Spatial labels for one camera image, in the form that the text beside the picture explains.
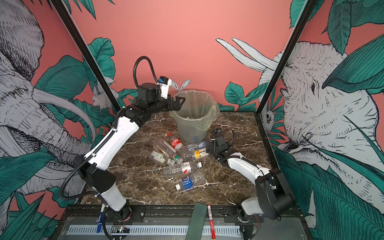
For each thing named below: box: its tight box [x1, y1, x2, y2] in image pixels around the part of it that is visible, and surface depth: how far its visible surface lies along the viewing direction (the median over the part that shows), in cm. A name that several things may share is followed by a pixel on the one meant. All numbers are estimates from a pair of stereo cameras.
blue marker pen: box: [96, 203, 105, 233], surface depth 72 cm
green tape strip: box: [185, 203, 208, 240], surface depth 73 cm
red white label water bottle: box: [163, 161, 203, 175], surface depth 88 cm
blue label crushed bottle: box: [181, 173, 205, 191], surface depth 83 cm
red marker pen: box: [207, 204, 216, 240], surface depth 74 cm
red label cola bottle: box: [167, 132, 183, 150], surface depth 98 cm
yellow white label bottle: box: [192, 147, 209, 159], surface depth 93 cm
